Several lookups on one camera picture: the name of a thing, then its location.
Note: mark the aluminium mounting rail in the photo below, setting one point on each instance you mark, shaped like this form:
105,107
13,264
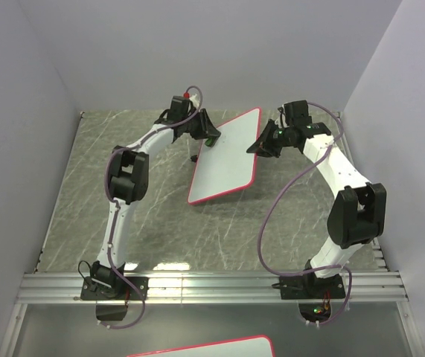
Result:
186,287

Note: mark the pink framed whiteboard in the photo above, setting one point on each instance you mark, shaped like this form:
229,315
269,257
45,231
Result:
227,167
259,345

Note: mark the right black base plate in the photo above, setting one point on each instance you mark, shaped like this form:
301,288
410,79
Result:
309,287

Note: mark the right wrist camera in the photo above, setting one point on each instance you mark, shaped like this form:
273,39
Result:
297,113

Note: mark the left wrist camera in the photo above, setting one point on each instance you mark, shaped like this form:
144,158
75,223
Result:
179,109

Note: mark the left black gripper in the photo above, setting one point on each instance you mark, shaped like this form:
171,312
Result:
208,129

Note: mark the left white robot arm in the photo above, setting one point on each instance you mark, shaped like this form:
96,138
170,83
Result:
126,182

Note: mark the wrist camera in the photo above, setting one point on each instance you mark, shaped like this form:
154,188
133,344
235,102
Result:
297,113
179,109

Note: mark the green whiteboard eraser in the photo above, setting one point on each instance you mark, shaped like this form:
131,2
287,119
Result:
210,142

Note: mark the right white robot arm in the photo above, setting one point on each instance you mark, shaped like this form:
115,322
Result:
358,212

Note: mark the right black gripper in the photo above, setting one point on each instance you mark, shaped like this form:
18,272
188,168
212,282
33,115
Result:
262,146

